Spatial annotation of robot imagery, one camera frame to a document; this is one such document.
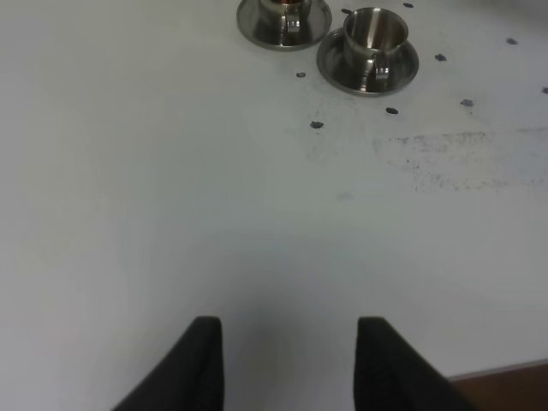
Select steel saucer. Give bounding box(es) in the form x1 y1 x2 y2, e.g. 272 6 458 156
317 28 420 97
236 0 332 51

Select far steel teacup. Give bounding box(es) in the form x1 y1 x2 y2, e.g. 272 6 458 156
259 0 312 46

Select far steel saucer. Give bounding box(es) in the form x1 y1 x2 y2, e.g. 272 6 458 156
236 0 332 51

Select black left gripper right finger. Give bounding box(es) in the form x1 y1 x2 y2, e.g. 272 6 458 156
353 317 475 411

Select near steel saucer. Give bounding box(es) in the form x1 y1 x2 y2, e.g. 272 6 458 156
317 28 420 97

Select steel teacup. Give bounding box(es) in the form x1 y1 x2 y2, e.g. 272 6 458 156
259 0 312 46
342 8 408 80

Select near steel teacup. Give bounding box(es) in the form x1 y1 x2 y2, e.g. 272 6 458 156
342 8 408 80

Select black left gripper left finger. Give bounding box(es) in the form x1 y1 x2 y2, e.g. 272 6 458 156
116 316 224 411

